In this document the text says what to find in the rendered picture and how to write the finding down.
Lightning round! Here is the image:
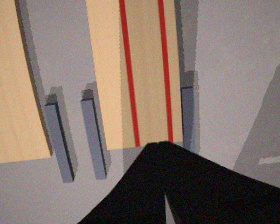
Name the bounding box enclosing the wooden strip with red lines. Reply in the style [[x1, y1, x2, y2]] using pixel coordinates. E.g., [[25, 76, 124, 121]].
[[85, 0, 183, 151]]

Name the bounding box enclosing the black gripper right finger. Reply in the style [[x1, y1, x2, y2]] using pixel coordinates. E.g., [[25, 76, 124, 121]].
[[159, 140, 280, 224]]

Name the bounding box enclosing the light wooden plank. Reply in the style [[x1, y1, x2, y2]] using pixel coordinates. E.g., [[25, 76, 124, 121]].
[[0, 0, 54, 164]]

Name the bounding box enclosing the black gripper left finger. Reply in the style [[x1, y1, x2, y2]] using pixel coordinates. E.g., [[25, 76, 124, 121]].
[[79, 141, 167, 224]]

